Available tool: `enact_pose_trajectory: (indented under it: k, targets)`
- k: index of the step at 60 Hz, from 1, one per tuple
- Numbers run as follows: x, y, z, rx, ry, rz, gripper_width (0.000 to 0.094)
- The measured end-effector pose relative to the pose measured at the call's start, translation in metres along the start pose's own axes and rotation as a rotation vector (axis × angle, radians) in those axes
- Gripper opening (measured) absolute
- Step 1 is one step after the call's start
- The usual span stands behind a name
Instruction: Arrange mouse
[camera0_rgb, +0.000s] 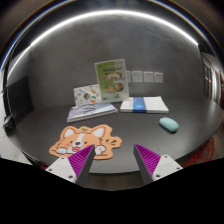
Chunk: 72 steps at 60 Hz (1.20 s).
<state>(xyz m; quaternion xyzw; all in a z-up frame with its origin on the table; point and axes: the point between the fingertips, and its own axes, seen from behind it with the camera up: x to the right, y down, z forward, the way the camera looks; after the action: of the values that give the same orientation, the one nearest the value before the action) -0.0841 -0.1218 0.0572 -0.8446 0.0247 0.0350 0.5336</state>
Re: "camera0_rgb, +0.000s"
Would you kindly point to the teal computer mouse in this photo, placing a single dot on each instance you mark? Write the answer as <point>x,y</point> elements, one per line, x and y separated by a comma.
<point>169,124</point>

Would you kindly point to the corgi shaped mouse pad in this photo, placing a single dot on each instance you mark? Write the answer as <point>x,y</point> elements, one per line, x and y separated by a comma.
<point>73,140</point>

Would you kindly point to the white wall switch left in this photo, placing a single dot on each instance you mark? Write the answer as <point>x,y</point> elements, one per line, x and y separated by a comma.
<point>137,76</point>

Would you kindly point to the white wall switch middle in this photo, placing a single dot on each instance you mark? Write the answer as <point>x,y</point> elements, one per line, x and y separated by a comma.
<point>148,76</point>

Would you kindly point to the grey striped book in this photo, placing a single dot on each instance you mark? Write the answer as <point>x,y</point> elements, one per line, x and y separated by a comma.
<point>78,113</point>

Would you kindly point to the white wall switch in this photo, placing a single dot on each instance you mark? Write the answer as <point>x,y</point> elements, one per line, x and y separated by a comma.
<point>137,76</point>
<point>158,77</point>
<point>148,76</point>

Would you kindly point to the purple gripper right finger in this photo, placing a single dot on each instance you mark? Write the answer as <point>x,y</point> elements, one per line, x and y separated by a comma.
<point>152,166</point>

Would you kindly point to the red chair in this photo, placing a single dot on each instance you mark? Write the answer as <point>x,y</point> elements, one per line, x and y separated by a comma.
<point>203,154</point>

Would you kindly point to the white wall switch right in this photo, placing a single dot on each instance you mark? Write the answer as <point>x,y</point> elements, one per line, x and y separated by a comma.
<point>158,77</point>

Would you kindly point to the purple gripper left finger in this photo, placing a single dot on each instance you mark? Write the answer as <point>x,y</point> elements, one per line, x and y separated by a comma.
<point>74,168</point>

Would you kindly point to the small white sticker card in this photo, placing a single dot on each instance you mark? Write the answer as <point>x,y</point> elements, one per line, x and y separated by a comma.
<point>87,95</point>

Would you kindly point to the black monitor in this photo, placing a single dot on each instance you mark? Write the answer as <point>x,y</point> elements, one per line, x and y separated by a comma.
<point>19,99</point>

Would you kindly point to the green white poster board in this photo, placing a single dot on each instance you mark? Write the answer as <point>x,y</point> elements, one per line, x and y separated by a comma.
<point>112,80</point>

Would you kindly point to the white blue book stack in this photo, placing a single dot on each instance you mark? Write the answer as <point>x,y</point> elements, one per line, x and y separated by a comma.
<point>144,105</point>

